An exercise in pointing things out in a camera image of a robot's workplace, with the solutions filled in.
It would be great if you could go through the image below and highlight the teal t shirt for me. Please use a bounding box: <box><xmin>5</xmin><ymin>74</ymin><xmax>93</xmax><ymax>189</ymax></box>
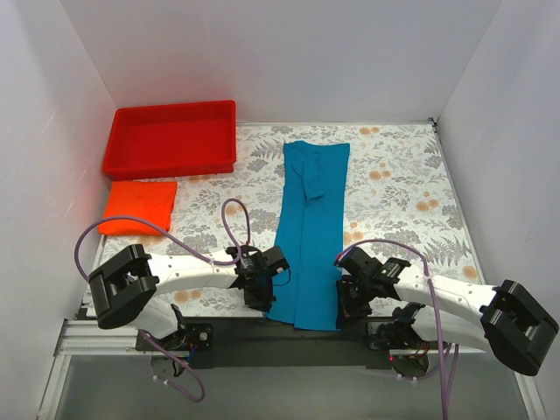
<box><xmin>266</xmin><ymin>141</ymin><xmax>350</xmax><ymax>332</ymax></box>

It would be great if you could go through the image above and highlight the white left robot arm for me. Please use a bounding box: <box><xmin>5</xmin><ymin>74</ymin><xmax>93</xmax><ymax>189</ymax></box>
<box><xmin>88</xmin><ymin>244</ymin><xmax>291</xmax><ymax>350</ymax></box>

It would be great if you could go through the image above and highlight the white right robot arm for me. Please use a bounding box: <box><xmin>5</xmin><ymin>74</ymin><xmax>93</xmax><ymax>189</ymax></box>
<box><xmin>334</xmin><ymin>246</ymin><xmax>559</xmax><ymax>376</ymax></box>

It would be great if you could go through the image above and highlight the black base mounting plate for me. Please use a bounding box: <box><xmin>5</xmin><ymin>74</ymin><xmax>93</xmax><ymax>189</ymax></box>
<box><xmin>156</xmin><ymin>317</ymin><xmax>437</xmax><ymax>377</ymax></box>

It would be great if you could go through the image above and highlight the folded orange t shirt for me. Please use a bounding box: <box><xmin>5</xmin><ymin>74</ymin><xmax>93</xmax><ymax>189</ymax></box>
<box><xmin>98</xmin><ymin>181</ymin><xmax>178</xmax><ymax>236</ymax></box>

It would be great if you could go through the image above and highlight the red plastic tray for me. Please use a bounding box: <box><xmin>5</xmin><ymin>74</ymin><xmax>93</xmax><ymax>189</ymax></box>
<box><xmin>101</xmin><ymin>100</ymin><xmax>237</xmax><ymax>180</ymax></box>

